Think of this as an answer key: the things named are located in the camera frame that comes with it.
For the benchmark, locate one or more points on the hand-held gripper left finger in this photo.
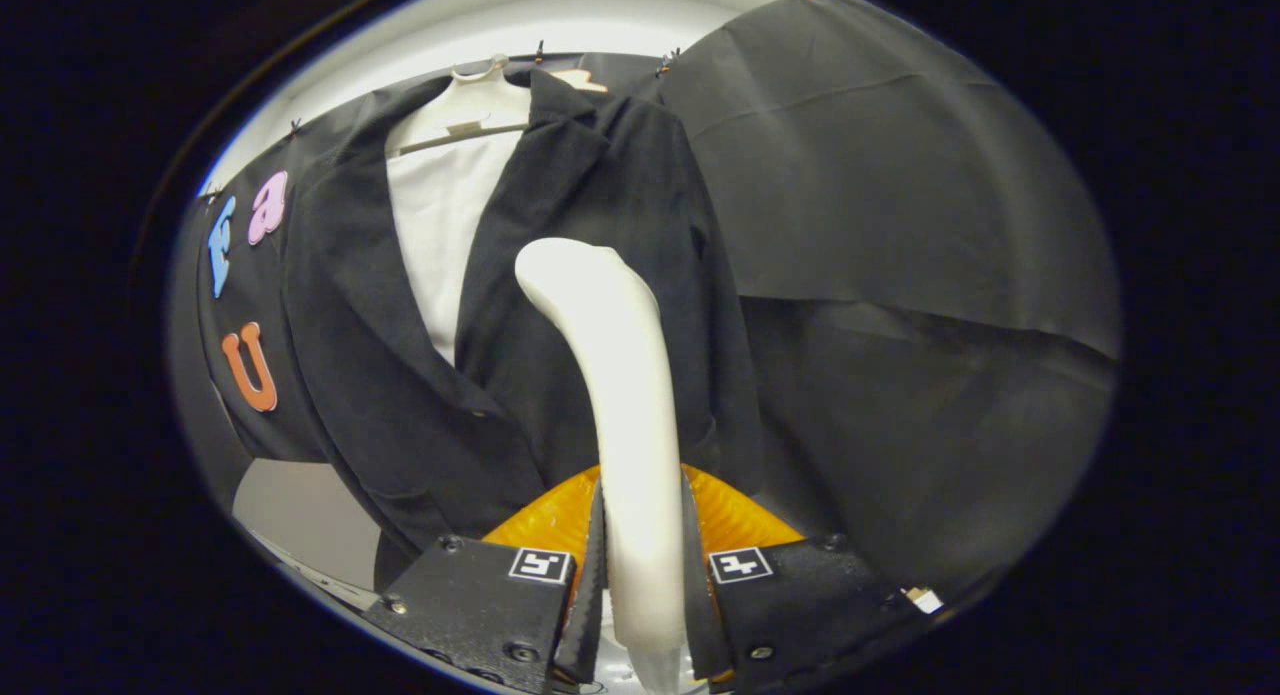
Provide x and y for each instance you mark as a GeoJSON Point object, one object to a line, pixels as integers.
{"type": "Point", "coordinates": [592, 615]}

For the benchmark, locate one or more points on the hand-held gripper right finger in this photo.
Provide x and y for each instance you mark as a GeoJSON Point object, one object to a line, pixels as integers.
{"type": "Point", "coordinates": [700, 625]}

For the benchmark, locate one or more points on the black jacket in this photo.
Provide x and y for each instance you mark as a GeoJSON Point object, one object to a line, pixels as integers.
{"type": "Point", "coordinates": [600, 195]}

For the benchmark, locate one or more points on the cardboard box with white label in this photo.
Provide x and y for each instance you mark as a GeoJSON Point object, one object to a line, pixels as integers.
{"type": "Point", "coordinates": [924, 600]}

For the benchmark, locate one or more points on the grey cabinet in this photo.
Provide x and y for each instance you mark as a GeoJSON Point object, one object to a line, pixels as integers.
{"type": "Point", "coordinates": [300, 505]}

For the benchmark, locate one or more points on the white mannequin torso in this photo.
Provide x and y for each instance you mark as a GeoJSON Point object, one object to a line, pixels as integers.
{"type": "Point", "coordinates": [440, 215]}

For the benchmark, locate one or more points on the black backdrop cloth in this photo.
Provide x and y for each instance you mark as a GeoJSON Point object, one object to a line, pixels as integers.
{"type": "Point", "coordinates": [900, 175]}

